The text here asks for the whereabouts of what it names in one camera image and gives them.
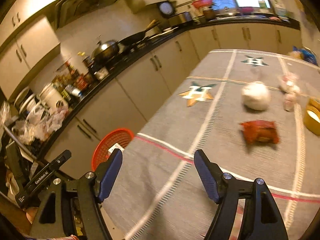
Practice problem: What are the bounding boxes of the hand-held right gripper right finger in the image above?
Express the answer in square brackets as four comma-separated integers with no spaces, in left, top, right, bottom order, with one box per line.
[194,149,289,240]

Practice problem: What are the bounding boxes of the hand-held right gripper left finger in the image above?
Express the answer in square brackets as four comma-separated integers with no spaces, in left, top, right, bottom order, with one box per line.
[30,148,123,240]

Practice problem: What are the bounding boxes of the dark yellow cap bottle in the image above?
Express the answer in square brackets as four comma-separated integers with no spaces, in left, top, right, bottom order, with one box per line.
[78,52,97,77]

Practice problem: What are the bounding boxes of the beige upper wall cabinets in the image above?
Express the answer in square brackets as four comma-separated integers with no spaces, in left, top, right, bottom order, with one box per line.
[0,0,62,100]

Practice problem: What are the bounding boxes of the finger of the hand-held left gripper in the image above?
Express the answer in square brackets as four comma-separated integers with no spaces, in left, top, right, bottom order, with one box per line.
[54,149,72,167]

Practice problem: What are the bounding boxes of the pile of plastic bags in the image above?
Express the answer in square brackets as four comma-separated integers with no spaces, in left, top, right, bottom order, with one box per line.
[11,102,69,145]

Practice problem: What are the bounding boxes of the red label sauce bottle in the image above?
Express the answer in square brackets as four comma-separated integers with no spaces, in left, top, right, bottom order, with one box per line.
[75,74,88,89]

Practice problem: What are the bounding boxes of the white paper ball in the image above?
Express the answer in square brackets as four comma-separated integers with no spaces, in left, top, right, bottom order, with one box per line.
[241,81,272,111]

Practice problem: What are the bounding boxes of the black metal shelf rack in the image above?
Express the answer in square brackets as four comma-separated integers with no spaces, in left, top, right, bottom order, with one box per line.
[0,100,45,205]

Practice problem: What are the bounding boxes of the yellow tape roll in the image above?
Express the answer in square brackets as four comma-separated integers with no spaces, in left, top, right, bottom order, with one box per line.
[304,97,320,133]

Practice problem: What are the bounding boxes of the orange plastic basket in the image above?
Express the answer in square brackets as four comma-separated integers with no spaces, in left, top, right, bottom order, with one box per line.
[91,128,135,172]

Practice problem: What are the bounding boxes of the small steel container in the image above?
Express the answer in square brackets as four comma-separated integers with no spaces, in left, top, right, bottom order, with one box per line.
[93,66,110,80]

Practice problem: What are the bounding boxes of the red plastic basin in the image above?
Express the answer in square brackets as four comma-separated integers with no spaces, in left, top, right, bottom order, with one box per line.
[191,0,213,9]

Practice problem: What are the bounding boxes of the white electric kettle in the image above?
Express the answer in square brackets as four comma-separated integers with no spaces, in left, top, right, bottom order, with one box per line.
[40,84,69,110]

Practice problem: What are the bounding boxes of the black frying pan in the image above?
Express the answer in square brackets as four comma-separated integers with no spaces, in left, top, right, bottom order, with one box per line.
[117,20,160,47]

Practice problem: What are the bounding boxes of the red snack wrapper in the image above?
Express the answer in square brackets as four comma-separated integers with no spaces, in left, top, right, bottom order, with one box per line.
[240,120,280,145]

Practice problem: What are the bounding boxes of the blue plastic bag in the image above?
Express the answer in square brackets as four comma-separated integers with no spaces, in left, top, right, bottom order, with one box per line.
[287,46,318,65]

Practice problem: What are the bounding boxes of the steel wok with lid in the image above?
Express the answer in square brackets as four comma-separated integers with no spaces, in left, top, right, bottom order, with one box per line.
[90,39,120,64]

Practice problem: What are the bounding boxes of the range hood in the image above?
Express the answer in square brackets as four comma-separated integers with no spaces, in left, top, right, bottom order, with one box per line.
[56,0,135,29]

